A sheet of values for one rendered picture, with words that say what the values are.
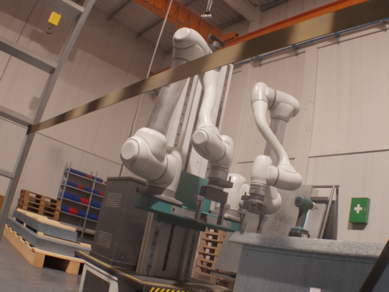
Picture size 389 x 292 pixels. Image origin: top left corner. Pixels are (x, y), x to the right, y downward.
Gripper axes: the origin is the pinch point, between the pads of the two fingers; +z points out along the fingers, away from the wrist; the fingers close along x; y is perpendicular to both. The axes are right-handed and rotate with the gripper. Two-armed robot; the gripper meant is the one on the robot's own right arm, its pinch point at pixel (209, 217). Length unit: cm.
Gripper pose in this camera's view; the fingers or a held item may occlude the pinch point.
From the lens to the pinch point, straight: 160.4
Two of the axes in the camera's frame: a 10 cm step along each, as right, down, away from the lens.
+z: -2.0, 9.4, -2.9
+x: -7.4, -3.3, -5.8
